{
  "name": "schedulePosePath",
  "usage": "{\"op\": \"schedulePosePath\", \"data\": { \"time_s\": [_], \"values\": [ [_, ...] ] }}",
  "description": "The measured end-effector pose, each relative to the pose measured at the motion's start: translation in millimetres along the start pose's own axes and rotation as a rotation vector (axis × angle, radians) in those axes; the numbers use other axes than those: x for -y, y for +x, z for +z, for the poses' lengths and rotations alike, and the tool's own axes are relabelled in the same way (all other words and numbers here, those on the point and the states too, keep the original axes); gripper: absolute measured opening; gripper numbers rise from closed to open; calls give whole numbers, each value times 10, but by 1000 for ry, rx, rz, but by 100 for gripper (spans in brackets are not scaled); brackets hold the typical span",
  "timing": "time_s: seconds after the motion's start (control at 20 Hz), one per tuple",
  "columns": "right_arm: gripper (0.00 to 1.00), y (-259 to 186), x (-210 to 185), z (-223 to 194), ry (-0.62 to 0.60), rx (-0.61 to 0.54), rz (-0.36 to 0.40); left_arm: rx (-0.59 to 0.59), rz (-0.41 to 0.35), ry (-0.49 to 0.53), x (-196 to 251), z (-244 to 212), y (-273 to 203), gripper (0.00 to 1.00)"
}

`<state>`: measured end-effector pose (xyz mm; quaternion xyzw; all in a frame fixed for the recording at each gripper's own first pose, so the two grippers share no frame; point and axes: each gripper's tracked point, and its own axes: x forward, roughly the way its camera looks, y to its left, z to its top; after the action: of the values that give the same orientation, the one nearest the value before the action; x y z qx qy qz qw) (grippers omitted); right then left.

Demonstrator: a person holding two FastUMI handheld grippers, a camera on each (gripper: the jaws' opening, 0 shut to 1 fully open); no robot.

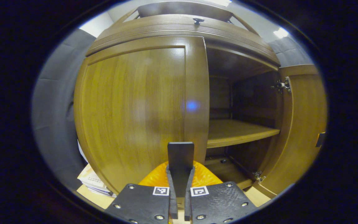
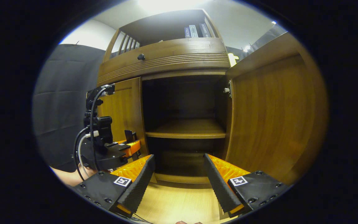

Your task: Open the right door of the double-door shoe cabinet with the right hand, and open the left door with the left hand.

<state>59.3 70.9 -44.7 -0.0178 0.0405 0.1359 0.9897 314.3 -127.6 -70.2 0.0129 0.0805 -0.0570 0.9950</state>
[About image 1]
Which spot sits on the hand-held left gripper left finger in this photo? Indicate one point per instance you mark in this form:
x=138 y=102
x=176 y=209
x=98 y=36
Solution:
x=173 y=202

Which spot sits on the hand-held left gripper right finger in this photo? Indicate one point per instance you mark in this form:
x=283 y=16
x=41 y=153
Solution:
x=187 y=202

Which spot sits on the wooden double-door shoe cabinet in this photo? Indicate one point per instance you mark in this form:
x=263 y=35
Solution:
x=238 y=130

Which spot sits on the wooden cabinet door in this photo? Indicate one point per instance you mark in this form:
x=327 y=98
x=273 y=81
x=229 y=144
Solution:
x=129 y=109
x=303 y=118

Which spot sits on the stack of books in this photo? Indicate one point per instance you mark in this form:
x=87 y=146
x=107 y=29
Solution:
x=92 y=180

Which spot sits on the wooden drawer with black knob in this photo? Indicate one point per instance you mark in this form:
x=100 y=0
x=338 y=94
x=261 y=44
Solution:
x=166 y=28

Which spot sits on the ceiling light panel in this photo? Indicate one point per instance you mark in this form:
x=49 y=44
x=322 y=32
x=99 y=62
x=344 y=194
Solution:
x=280 y=32
x=221 y=2

